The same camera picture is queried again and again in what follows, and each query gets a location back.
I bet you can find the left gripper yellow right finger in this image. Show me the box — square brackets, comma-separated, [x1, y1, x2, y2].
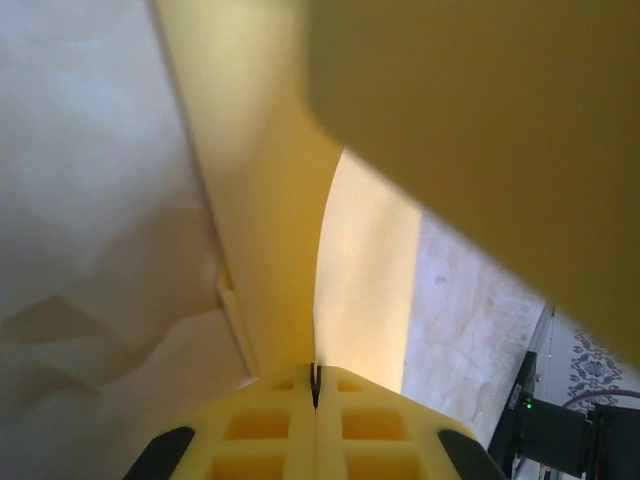
[318, 366, 509, 480]

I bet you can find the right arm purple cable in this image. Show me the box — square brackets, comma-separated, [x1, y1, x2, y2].
[509, 387, 629, 476]

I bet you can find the aluminium side rail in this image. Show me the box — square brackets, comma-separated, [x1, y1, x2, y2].
[525, 303, 557, 362]

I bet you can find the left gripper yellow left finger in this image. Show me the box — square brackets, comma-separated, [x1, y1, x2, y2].
[119, 363, 318, 480]

